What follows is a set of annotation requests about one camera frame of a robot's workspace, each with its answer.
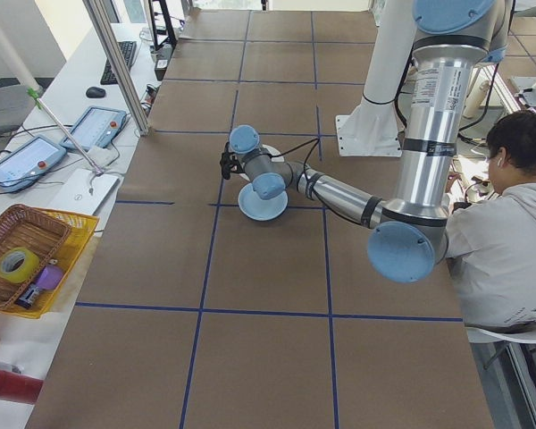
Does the white round plate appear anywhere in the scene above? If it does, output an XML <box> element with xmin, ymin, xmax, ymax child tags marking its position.
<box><xmin>239</xmin><ymin>143</ymin><xmax>281</xmax><ymax>182</ymax></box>

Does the black box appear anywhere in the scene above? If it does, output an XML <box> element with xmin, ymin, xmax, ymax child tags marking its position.
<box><xmin>154</xmin><ymin>44</ymin><xmax>174</xmax><ymax>82</ymax></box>

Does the blue teach pendant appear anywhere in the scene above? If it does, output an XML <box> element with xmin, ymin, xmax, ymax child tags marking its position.
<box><xmin>60</xmin><ymin>105</ymin><xmax>130</xmax><ymax>152</ymax></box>
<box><xmin>0</xmin><ymin>135</ymin><xmax>68</xmax><ymax>194</ymax></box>

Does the black keyboard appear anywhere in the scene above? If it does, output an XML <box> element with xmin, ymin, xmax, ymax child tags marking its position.
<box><xmin>99</xmin><ymin>40</ymin><xmax>138</xmax><ymax>86</ymax></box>

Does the white laptop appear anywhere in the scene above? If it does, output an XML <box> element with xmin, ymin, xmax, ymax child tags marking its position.
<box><xmin>47</xmin><ymin>168</ymin><xmax>122</xmax><ymax>236</ymax></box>

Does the black metal stand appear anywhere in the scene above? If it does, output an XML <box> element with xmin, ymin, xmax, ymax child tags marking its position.
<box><xmin>147</xmin><ymin>0</ymin><xmax>182</xmax><ymax>51</ymax></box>

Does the yellow plastic basket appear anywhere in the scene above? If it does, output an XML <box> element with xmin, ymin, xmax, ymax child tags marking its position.
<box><xmin>13</xmin><ymin>206</ymin><xmax>101</xmax><ymax>320</ymax></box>

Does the thin metal rod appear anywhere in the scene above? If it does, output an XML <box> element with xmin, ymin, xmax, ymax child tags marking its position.
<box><xmin>34</xmin><ymin>100</ymin><xmax>106</xmax><ymax>176</ymax></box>

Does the purple plastic object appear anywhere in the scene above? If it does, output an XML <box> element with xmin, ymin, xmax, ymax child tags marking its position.
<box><xmin>36</xmin><ymin>265</ymin><xmax>65</xmax><ymax>292</ymax></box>

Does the brown wicker basket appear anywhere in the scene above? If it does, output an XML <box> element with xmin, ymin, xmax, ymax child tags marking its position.
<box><xmin>0</xmin><ymin>204</ymin><xmax>73</xmax><ymax>311</ymax></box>

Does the yellow-green tape roll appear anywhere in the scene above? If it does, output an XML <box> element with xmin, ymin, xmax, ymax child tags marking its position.
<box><xmin>0</xmin><ymin>247</ymin><xmax>42</xmax><ymax>285</ymax></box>

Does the grey office chair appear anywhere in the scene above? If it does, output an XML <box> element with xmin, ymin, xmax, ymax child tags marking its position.
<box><xmin>0</xmin><ymin>84</ymin><xmax>36</xmax><ymax>139</ymax></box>

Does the small black device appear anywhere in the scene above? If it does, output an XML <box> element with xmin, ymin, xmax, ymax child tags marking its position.
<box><xmin>13</xmin><ymin>284</ymin><xmax>41</xmax><ymax>309</ymax></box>

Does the white pipe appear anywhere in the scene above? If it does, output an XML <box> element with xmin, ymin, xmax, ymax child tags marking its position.
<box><xmin>0</xmin><ymin>0</ymin><xmax>41</xmax><ymax>97</ymax></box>

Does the person in grey hoodie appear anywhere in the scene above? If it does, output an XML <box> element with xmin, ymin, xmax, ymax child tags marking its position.
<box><xmin>441</xmin><ymin>110</ymin><xmax>536</xmax><ymax>334</ymax></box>

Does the red cylinder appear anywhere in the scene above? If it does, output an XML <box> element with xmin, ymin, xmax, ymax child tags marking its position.
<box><xmin>0</xmin><ymin>366</ymin><xmax>45</xmax><ymax>406</ymax></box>

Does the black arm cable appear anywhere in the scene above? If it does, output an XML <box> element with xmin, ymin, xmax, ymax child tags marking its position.
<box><xmin>267</xmin><ymin>137</ymin><xmax>388</xmax><ymax>224</ymax></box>

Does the aluminium frame post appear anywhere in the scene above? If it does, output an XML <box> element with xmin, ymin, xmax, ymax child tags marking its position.
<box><xmin>82</xmin><ymin>0</ymin><xmax>154</xmax><ymax>138</ymax></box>

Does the black pedestal cable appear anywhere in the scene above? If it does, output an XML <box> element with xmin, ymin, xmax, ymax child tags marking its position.
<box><xmin>393</xmin><ymin>57</ymin><xmax>419</xmax><ymax>135</ymax></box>

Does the white square base plate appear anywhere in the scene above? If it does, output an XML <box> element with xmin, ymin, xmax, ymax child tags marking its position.
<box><xmin>510</xmin><ymin>75</ymin><xmax>536</xmax><ymax>109</ymax></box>

